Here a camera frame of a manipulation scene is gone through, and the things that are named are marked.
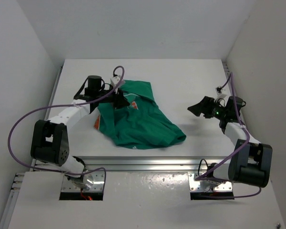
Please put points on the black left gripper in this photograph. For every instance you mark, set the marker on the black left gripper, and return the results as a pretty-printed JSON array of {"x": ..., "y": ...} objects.
[{"x": 118, "y": 100}]

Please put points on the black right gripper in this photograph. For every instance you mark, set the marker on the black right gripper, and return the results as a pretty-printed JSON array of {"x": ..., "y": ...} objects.
[{"x": 203, "y": 107}]

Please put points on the green zip-up jacket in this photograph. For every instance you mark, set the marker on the green zip-up jacket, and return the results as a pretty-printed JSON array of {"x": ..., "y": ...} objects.
[{"x": 141, "y": 125}]

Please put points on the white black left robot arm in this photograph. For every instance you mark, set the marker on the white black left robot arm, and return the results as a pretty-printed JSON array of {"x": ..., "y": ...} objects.
[{"x": 50, "y": 143}]

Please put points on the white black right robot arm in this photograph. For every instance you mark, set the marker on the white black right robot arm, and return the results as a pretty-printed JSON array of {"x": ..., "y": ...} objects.
[{"x": 250, "y": 162}]

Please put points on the white front cover panel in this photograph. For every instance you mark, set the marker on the white front cover panel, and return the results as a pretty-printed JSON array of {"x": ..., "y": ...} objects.
[{"x": 141, "y": 201}]

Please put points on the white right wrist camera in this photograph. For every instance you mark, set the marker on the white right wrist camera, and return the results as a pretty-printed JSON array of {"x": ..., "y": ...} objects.
[{"x": 220, "y": 91}]

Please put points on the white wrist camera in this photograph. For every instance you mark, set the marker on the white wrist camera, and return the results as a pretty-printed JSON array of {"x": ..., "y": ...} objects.
[
  {"x": 220, "y": 91},
  {"x": 116, "y": 80}
]

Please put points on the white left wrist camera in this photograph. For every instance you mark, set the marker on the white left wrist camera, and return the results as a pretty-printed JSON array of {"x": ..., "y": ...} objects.
[{"x": 116, "y": 80}]

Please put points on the aluminium table edge rail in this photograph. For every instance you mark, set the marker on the aluminium table edge rail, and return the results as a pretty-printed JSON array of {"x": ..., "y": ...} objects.
[{"x": 145, "y": 163}]

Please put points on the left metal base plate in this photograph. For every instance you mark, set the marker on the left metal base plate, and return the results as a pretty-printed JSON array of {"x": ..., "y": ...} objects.
[{"x": 92, "y": 182}]

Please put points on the metal base plate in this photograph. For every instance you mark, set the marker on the metal base plate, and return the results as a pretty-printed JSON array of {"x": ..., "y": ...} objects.
[
  {"x": 200, "y": 186},
  {"x": 92, "y": 182}
]

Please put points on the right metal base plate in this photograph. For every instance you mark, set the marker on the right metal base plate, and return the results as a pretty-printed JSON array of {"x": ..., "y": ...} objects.
[{"x": 200, "y": 186}]

